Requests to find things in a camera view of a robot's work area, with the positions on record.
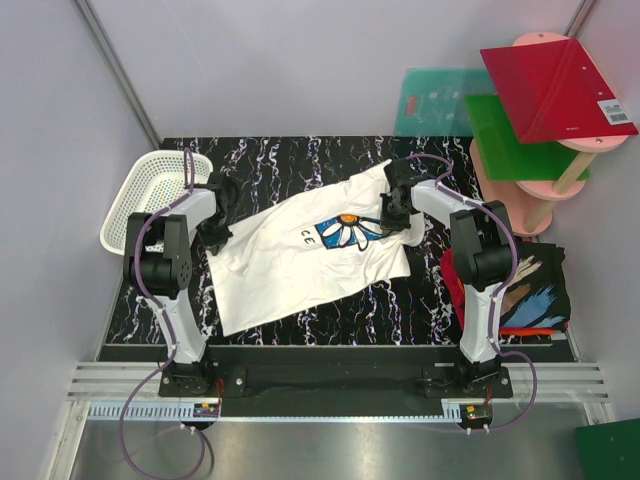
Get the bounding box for white daisy print t-shirt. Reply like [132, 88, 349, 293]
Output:
[207, 165, 425, 336]

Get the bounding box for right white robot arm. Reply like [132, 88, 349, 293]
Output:
[380, 154, 518, 387]

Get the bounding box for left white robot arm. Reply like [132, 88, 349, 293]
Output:
[123, 173, 239, 393]

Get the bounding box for black marbled table mat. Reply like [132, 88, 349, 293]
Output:
[99, 135, 576, 347]

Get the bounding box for white perforated plastic basket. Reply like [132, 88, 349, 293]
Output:
[100, 150, 216, 256]

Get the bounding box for red folded t-shirt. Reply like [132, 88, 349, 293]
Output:
[440, 249, 564, 338]

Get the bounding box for teal cutting board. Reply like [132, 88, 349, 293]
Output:
[394, 68, 496, 137]

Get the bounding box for green plastic sheet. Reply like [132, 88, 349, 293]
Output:
[464, 95, 578, 182]

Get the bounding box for pink wooden tiered shelf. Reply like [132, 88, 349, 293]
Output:
[464, 32, 639, 237]

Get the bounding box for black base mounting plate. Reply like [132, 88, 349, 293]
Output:
[159, 346, 513, 399]

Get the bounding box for black folded printed t-shirt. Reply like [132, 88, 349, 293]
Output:
[500, 241, 571, 337]

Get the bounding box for red plastic sheet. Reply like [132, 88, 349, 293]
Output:
[480, 32, 638, 144]

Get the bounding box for dark green board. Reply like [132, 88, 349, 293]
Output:
[575, 419, 640, 480]

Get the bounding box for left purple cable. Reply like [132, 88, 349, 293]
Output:
[118, 148, 214, 477]

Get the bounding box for purple cable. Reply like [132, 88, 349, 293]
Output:
[118, 148, 214, 477]
[407, 153, 539, 434]

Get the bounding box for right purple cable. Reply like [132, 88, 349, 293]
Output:
[407, 153, 539, 434]

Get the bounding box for aluminium rail frame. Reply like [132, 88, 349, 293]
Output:
[68, 362, 614, 425]

